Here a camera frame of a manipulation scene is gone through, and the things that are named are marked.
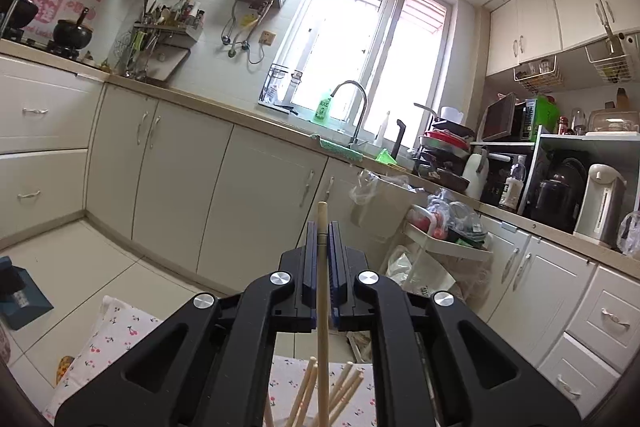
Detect black microwave oven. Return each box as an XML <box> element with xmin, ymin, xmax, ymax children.
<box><xmin>482</xmin><ymin>93</ymin><xmax>538</xmax><ymax>142</ymax></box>

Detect cream sink base cabinets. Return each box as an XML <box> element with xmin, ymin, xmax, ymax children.
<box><xmin>82</xmin><ymin>84</ymin><xmax>426</xmax><ymax>298</ymax></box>

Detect chrome sink faucet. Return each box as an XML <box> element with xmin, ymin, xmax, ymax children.
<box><xmin>330</xmin><ymin>81</ymin><xmax>370</xmax><ymax>148</ymax></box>

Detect wall utensil rack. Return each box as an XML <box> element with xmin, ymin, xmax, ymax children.
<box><xmin>132</xmin><ymin>0</ymin><xmax>206</xmax><ymax>48</ymax></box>

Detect black wire sill rack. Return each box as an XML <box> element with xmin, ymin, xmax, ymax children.
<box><xmin>259</xmin><ymin>63</ymin><xmax>303</xmax><ymax>108</ymax></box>

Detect blue dustpan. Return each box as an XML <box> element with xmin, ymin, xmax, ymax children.
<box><xmin>0</xmin><ymin>256</ymin><xmax>55</xmax><ymax>332</ymax></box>

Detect black pot with pestle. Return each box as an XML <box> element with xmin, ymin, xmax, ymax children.
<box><xmin>52</xmin><ymin>8</ymin><xmax>94</xmax><ymax>52</ymax></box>

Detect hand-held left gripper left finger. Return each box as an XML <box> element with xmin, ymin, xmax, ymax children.
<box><xmin>54</xmin><ymin>221</ymin><xmax>319</xmax><ymax>427</ymax></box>

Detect small white wire basket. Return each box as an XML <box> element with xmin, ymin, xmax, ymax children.
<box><xmin>514</xmin><ymin>57</ymin><xmax>563</xmax><ymax>95</ymax></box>

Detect white electric thermo pot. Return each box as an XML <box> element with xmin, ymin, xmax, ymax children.
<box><xmin>575</xmin><ymin>164</ymin><xmax>627</xmax><ymax>248</ymax></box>

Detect large white wire basket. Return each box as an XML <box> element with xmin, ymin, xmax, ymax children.
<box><xmin>585</xmin><ymin>34</ymin><xmax>640</xmax><ymax>84</ymax></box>

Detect stack of pans and dishes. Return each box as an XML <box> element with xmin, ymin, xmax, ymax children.
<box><xmin>412</xmin><ymin>104</ymin><xmax>476</xmax><ymax>192</ymax></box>

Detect cutting board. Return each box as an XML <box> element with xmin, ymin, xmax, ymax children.
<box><xmin>150</xmin><ymin>47</ymin><xmax>192</xmax><ymax>82</ymax></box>

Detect cream drawer cabinet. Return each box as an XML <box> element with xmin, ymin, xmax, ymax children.
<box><xmin>0</xmin><ymin>54</ymin><xmax>106</xmax><ymax>243</ymax></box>

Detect cream cabinets with drawers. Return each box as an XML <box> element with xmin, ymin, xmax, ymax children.
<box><xmin>470</xmin><ymin>212</ymin><xmax>640</xmax><ymax>388</ymax></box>

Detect white counter shelf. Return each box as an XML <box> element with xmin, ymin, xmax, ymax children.
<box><xmin>470</xmin><ymin>134</ymin><xmax>640</xmax><ymax>218</ymax></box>

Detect black lidded pot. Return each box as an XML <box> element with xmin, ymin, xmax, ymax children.
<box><xmin>0</xmin><ymin>0</ymin><xmax>38</xmax><ymax>40</ymax></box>

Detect black rice cooker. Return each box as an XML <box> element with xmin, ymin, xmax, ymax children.
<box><xmin>527</xmin><ymin>177</ymin><xmax>581</xmax><ymax>233</ymax></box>

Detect cherry print cloth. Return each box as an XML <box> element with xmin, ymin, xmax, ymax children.
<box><xmin>42</xmin><ymin>294</ymin><xmax>378</xmax><ymax>427</ymax></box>

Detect bag of red tomatoes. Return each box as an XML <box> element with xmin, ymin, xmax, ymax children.
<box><xmin>410</xmin><ymin>207</ymin><xmax>451</xmax><ymax>240</ymax></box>

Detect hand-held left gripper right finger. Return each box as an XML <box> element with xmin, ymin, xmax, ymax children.
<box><xmin>327</xmin><ymin>221</ymin><xmax>583</xmax><ymax>427</ymax></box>

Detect wooden chopstick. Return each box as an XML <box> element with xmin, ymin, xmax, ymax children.
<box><xmin>327</xmin><ymin>362</ymin><xmax>355</xmax><ymax>410</ymax></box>
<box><xmin>316</xmin><ymin>202</ymin><xmax>332</xmax><ymax>427</ymax></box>
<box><xmin>299</xmin><ymin>362</ymin><xmax>320</xmax><ymax>427</ymax></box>
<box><xmin>289</xmin><ymin>356</ymin><xmax>318</xmax><ymax>427</ymax></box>
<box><xmin>327</xmin><ymin>369</ymin><xmax>364</xmax><ymax>427</ymax></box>

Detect kitchen window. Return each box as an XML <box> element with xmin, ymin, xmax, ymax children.
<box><xmin>290</xmin><ymin>0</ymin><xmax>456</xmax><ymax>148</ymax></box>

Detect green box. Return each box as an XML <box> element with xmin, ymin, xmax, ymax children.
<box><xmin>532</xmin><ymin>97</ymin><xmax>558</xmax><ymax>140</ymax></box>

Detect bottle with white label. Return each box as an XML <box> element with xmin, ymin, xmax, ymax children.
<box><xmin>499</xmin><ymin>155</ymin><xmax>527</xmax><ymax>212</ymax></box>

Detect white thermos jug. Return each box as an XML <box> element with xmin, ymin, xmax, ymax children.
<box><xmin>461</xmin><ymin>147</ymin><xmax>488</xmax><ymax>202</ymax></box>

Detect cream upper cabinets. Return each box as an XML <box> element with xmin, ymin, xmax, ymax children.
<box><xmin>485</xmin><ymin>0</ymin><xmax>640</xmax><ymax>78</ymax></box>

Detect white trash bin with bag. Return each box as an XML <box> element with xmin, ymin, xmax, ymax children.
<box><xmin>350</xmin><ymin>169</ymin><xmax>426</xmax><ymax>243</ymax></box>

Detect green dish soap bottle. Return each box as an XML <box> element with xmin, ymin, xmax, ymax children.
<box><xmin>312</xmin><ymin>91</ymin><xmax>333</xmax><ymax>125</ymax></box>

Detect white rolling cart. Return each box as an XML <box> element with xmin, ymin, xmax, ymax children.
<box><xmin>385</xmin><ymin>207</ymin><xmax>493</xmax><ymax>303</ymax></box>

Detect black pan handle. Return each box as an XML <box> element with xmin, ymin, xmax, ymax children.
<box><xmin>390</xmin><ymin>119</ymin><xmax>407</xmax><ymax>160</ymax></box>

